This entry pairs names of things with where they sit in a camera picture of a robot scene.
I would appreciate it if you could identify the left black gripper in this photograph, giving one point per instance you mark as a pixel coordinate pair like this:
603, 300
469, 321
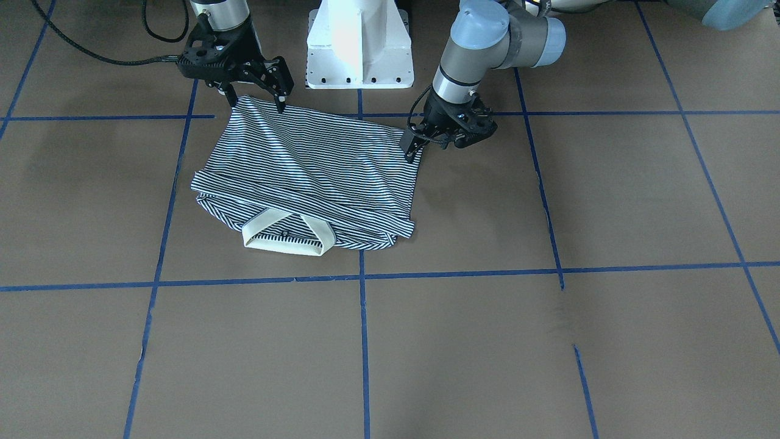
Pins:
440, 114

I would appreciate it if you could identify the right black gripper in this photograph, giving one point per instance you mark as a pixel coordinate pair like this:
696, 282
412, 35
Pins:
270, 72

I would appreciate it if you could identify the navy white striped polo shirt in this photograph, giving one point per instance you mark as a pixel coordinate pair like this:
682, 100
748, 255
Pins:
304, 181

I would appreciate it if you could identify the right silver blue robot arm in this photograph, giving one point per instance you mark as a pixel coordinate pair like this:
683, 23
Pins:
222, 15

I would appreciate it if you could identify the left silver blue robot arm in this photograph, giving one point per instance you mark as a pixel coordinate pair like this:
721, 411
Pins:
486, 35

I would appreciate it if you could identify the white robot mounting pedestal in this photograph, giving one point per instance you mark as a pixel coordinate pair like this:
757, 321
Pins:
359, 45

